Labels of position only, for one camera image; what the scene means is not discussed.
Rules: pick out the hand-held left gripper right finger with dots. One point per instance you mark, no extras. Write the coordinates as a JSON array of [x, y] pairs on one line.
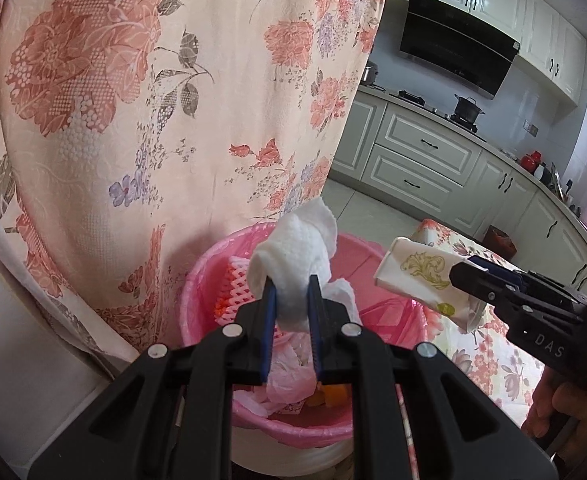
[[315, 325]]

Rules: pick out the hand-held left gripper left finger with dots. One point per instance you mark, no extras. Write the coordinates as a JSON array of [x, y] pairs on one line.
[[270, 330]]

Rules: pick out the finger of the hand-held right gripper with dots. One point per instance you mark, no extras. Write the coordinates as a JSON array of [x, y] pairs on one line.
[[473, 280], [503, 271]]

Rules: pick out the white plastic bag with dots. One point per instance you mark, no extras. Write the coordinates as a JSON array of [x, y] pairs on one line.
[[293, 365]]

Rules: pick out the small pink foam fruit net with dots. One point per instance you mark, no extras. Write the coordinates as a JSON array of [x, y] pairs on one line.
[[233, 285]]

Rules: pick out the gold-print paper cup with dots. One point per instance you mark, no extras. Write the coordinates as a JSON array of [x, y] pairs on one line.
[[413, 270]]

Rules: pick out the bin with pink plastic liner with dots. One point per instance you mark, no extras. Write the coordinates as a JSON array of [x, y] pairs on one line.
[[358, 265]]

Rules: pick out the white tissue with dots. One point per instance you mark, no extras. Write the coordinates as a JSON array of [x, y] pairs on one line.
[[298, 250]]

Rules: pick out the person's right hand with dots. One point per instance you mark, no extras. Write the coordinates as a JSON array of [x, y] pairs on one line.
[[548, 400]]

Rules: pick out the red floor bin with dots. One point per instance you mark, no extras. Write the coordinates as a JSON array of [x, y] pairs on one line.
[[498, 245]]

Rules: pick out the floral tablecloth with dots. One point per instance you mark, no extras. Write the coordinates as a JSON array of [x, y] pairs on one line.
[[493, 360]]

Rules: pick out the leaning metal tray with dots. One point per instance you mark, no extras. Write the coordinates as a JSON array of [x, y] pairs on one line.
[[558, 180]]

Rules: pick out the white cup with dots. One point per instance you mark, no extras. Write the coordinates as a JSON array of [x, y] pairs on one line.
[[540, 171]]

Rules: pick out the red kettle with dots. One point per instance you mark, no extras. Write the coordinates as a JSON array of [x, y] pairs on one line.
[[529, 161]]

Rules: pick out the white lower kitchen cabinets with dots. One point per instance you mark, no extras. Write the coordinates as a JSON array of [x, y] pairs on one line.
[[423, 140]]

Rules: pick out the white kitchen cabinets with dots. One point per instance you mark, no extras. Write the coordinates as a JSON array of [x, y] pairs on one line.
[[423, 140], [543, 35]]

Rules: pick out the black cooking pot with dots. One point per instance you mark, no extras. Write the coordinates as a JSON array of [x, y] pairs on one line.
[[468, 107]]

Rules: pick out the black gas stove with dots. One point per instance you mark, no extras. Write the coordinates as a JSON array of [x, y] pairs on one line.
[[409, 95]]

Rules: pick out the silver pressure cooker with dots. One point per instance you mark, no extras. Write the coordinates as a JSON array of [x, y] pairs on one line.
[[370, 74]]

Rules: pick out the black range hood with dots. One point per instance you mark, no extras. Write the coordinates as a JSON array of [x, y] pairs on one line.
[[453, 45]]

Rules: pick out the white upper kitchen cabinets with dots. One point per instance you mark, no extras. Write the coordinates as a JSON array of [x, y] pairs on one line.
[[543, 35]]

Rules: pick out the floral curtain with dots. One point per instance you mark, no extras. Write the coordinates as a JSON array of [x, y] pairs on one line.
[[123, 110]]

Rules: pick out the small wall socket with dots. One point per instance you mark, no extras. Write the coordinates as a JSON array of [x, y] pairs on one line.
[[531, 128]]

